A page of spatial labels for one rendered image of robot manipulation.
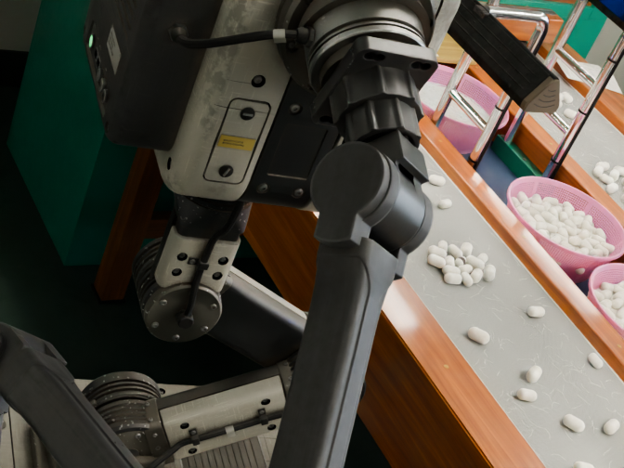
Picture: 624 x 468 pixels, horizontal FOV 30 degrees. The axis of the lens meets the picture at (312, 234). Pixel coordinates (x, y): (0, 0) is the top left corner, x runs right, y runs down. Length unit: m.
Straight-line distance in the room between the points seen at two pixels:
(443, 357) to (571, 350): 0.31
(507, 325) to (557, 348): 0.10
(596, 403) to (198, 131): 1.00
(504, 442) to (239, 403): 0.40
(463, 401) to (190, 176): 0.71
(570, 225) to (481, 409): 0.74
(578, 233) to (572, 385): 0.54
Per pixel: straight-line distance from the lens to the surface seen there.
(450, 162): 2.41
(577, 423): 1.92
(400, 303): 1.94
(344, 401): 1.01
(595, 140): 2.88
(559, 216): 2.49
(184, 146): 1.26
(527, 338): 2.07
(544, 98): 2.08
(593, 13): 3.29
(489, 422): 1.81
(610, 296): 2.32
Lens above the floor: 1.85
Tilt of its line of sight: 33 degrees down
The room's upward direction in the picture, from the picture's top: 24 degrees clockwise
